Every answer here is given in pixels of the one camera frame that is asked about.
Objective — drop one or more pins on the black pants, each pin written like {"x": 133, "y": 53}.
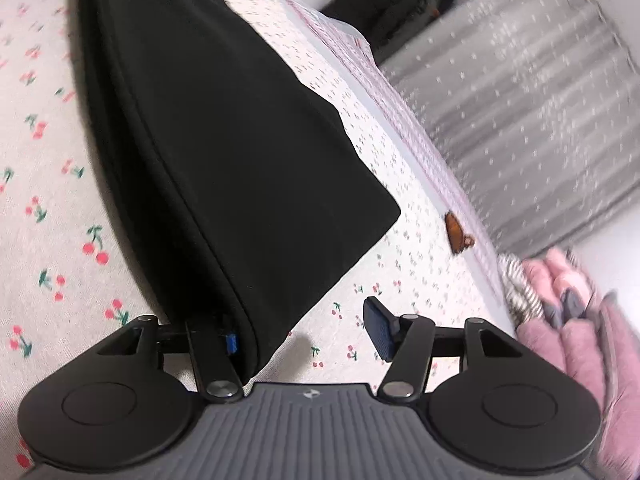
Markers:
{"x": 225, "y": 135}

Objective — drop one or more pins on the cherry print bed sheet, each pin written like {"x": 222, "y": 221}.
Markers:
{"x": 50, "y": 210}

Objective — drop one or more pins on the grey star curtain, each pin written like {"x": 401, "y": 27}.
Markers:
{"x": 525, "y": 85}

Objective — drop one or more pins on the pink striped sheet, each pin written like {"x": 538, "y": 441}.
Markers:
{"x": 400, "y": 110}

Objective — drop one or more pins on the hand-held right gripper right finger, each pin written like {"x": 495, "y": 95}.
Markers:
{"x": 380, "y": 330}

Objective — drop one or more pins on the brown hair claw clip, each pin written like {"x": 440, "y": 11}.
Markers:
{"x": 456, "y": 232}

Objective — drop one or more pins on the grey striped cloth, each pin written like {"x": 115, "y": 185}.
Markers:
{"x": 520, "y": 290}

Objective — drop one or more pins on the dark hanging clothes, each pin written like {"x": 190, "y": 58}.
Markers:
{"x": 380, "y": 0}

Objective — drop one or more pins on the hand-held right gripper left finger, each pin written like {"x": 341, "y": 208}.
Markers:
{"x": 231, "y": 344}

